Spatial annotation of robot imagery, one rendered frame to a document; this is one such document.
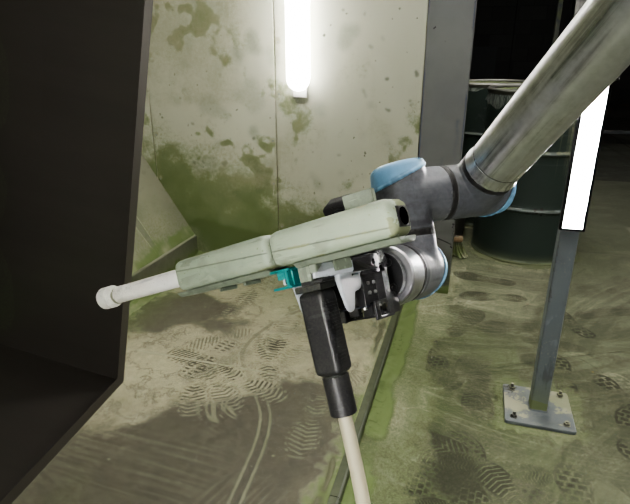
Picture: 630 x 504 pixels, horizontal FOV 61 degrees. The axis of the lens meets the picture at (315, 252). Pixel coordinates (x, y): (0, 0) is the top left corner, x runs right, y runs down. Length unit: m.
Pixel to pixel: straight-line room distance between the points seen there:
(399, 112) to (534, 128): 1.61
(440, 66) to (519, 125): 1.56
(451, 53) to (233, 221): 1.27
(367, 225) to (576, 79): 0.33
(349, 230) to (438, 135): 1.84
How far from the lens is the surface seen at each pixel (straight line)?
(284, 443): 1.56
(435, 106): 2.34
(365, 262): 0.61
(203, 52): 2.62
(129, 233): 0.94
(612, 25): 0.70
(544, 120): 0.77
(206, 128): 2.65
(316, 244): 0.55
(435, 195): 0.85
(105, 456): 1.62
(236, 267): 0.62
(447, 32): 2.33
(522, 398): 1.89
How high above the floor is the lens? 1.05
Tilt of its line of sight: 21 degrees down
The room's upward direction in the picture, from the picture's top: straight up
